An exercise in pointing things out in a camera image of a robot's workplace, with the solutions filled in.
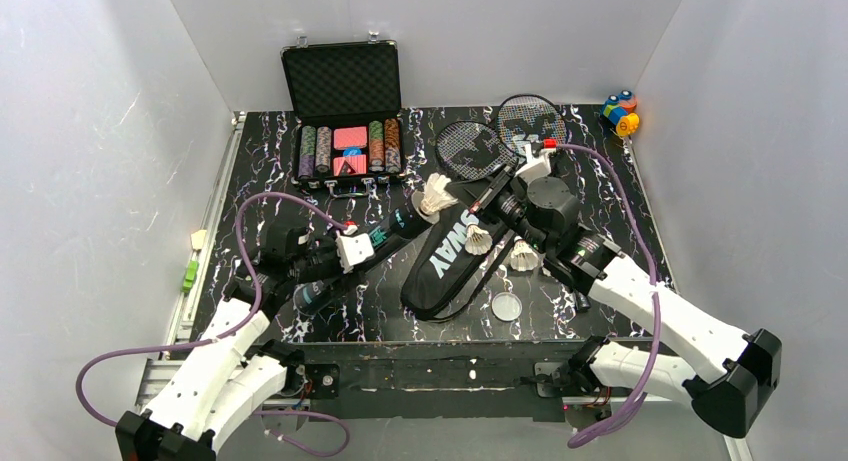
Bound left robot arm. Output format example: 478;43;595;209
115;226;374;460

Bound green clip on rail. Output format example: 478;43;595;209
181;260;199;294

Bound chrome case handle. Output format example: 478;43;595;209
326;180;371;199

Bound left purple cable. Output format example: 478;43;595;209
74;192;351;459

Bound purple cable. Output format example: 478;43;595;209
555;143;662;450
74;192;351;459

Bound black shuttlecock tube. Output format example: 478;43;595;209
292;199;440;316

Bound black racket bag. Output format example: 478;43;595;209
400;204;510;322

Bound left badminton racket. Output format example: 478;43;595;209
434;121;518;181

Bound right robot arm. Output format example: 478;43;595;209
452;164;783;439

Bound black poker chip case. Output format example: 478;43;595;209
280;35;407;192

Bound right badminton racket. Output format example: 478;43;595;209
494;94;571;156

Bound badminton racket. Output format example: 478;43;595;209
494;94;571;156
434;121;518;181

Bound white shuttlecock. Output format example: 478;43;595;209
509;239;539;272
412;173;458;218
464;224;493;256

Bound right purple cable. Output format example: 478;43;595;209
555;143;662;450

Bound colourful toy blocks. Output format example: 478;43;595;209
601;90;641;138

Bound beige block on rail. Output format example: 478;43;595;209
190;229;207;251

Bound clear tube lid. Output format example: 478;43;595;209
491;292;522;322

